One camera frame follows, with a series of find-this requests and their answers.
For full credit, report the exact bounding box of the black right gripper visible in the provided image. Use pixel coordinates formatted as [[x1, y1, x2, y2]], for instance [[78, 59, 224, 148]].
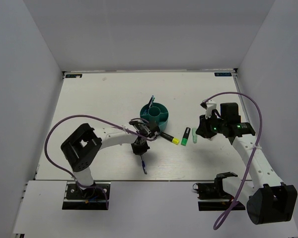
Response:
[[196, 112, 226, 138]]

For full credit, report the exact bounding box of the blue ballpoint pen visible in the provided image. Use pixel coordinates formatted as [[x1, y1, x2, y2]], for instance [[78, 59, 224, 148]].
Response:
[[140, 155, 148, 175]]

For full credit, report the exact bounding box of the green pen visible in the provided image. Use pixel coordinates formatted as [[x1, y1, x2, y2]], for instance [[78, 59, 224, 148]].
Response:
[[147, 95, 154, 108]]

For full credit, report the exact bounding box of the clear blue gel pen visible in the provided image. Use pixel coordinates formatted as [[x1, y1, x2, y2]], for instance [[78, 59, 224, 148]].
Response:
[[149, 95, 155, 107]]

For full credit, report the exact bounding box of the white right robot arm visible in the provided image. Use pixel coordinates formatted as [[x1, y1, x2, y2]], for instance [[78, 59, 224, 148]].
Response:
[[196, 100, 298, 225]]

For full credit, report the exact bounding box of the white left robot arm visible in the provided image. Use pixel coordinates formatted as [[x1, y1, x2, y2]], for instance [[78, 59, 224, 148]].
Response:
[[61, 120, 160, 198]]

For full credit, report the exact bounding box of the green highlighter marker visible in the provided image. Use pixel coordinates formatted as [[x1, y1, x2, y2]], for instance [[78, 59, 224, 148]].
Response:
[[181, 127, 191, 146]]

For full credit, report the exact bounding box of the yellow highlighter marker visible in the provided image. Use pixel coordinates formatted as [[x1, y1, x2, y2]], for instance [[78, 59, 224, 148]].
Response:
[[160, 132, 179, 145]]

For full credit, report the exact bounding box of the teal round desk organizer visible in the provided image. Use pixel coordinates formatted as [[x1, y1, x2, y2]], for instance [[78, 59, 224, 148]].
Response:
[[140, 102, 169, 132]]

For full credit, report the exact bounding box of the right blue table label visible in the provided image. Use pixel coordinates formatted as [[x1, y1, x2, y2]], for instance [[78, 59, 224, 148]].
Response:
[[214, 72, 232, 77]]

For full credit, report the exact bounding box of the blue table label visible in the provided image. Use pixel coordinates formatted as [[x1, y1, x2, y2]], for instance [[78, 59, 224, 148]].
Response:
[[214, 72, 232, 77], [65, 74, 82, 78]]

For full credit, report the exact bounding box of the left blue table label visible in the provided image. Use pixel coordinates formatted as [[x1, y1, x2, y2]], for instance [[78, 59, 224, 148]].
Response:
[[65, 74, 82, 78]]

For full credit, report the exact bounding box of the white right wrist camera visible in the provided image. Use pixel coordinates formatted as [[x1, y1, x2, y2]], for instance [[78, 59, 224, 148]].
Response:
[[200, 100, 217, 119]]

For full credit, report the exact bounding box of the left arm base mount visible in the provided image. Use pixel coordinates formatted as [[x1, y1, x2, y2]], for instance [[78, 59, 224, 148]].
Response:
[[62, 183, 111, 211]]

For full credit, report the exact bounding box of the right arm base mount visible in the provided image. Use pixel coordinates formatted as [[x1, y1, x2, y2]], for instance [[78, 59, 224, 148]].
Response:
[[192, 182, 234, 211]]

